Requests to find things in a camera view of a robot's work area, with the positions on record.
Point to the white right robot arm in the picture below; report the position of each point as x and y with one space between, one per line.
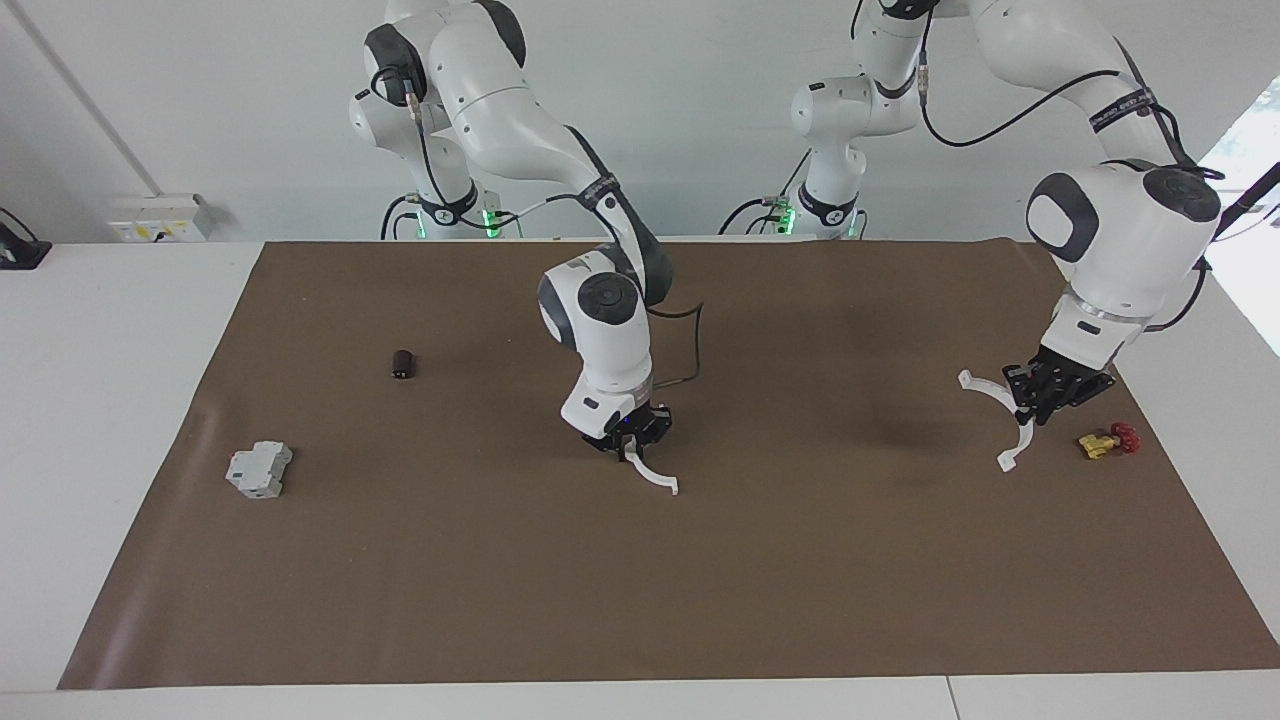
500 110

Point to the small black cylinder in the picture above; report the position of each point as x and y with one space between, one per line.
403 364

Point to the brown paper table mat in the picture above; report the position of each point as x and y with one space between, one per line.
640 600

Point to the white wall socket strip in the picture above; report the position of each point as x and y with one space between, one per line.
160 220

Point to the grey circuit breaker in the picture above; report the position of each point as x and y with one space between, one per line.
259 470

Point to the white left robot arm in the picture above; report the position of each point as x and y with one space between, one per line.
1130 240

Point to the black tripod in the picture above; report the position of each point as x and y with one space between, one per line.
1240 205

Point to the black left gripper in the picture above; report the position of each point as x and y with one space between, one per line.
1065 382

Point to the black stand base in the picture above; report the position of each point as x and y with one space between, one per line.
20 252

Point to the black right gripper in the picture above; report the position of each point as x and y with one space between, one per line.
630 425

